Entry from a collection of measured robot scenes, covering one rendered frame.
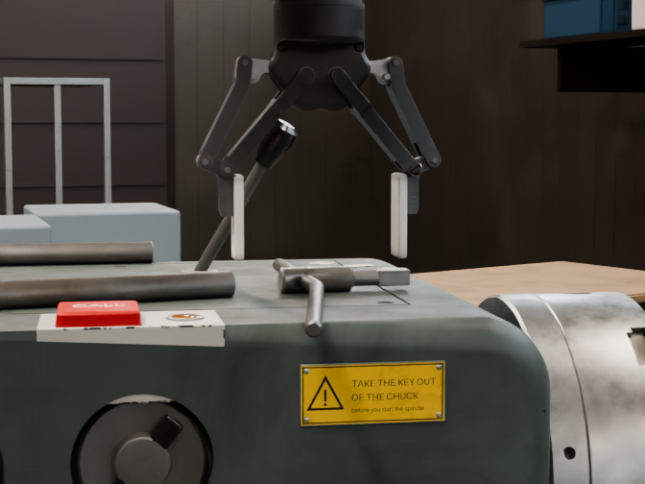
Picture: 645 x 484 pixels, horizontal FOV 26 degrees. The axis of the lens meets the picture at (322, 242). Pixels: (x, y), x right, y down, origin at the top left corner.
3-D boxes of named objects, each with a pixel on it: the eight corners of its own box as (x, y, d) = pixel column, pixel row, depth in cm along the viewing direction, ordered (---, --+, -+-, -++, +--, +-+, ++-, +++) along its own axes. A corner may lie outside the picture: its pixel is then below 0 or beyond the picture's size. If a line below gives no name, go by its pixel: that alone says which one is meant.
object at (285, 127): (257, 169, 131) (257, 118, 131) (253, 168, 134) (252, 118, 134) (299, 169, 132) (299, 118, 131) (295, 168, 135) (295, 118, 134)
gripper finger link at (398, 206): (391, 172, 118) (399, 172, 118) (390, 254, 119) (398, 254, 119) (398, 174, 115) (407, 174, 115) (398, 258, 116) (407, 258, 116)
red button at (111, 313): (56, 340, 100) (56, 311, 100) (58, 327, 106) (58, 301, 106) (141, 338, 101) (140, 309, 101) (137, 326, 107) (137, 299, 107)
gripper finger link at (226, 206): (233, 154, 114) (197, 154, 113) (234, 216, 114) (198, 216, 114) (231, 154, 115) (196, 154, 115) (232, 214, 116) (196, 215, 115)
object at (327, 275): (403, 287, 124) (277, 291, 121) (404, 262, 124) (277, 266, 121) (411, 290, 122) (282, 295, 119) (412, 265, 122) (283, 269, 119)
